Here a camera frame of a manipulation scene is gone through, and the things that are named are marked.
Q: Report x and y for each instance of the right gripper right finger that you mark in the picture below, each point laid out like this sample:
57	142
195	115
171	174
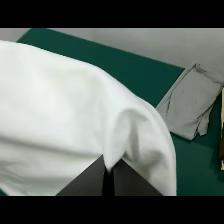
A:
131	183

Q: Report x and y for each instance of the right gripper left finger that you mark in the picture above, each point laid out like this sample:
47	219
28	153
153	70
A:
87	181

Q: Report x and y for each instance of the white T-shirt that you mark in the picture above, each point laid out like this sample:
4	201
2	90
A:
66	110

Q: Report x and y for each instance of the grey garment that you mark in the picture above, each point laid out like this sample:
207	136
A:
190	103

